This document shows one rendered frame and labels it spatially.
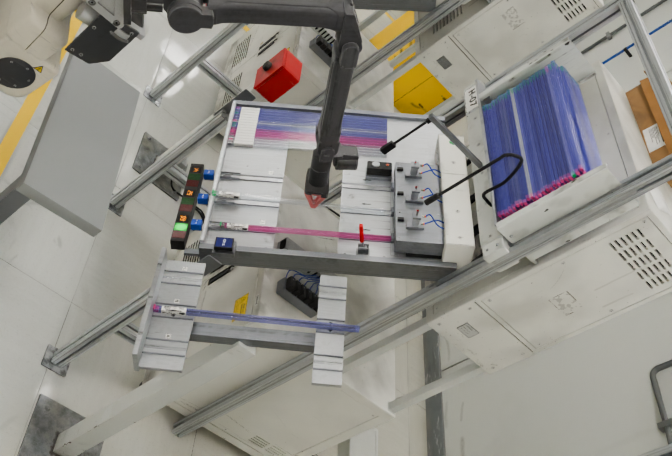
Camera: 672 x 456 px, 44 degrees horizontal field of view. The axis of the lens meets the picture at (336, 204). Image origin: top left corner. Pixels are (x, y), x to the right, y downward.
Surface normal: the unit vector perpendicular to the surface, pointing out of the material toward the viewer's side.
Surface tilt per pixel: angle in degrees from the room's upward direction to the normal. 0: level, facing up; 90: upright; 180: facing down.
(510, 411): 90
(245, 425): 90
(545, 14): 90
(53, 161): 0
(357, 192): 44
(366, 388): 0
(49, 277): 0
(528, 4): 90
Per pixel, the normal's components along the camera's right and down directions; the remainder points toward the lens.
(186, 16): 0.11, 0.81
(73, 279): 0.74, -0.47
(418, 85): -0.05, 0.67
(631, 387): -0.68, -0.56
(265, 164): 0.06, -0.74
